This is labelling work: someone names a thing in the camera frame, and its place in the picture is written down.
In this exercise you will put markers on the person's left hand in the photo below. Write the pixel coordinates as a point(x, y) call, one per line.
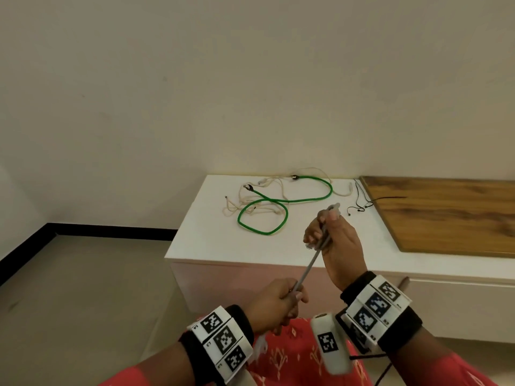
point(269, 305)

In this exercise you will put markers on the person's right hand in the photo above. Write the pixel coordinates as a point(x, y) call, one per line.
point(342, 249)

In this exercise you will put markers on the person's right forearm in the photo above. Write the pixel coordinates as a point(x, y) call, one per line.
point(426, 365)

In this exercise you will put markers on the person's left forearm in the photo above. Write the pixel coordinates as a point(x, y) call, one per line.
point(161, 369)

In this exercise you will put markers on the black wristband with marker tags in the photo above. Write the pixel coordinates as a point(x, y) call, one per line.
point(378, 305)
point(223, 339)

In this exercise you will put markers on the white marker cube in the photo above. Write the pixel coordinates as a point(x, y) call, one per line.
point(328, 343)

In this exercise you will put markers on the white low table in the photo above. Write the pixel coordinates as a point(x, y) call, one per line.
point(209, 245)

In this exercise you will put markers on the wooden board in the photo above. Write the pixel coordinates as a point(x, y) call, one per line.
point(442, 221)

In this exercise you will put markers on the black baseboard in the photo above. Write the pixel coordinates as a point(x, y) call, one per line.
point(100, 230)

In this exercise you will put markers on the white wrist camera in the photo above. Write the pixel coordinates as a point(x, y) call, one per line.
point(245, 381)

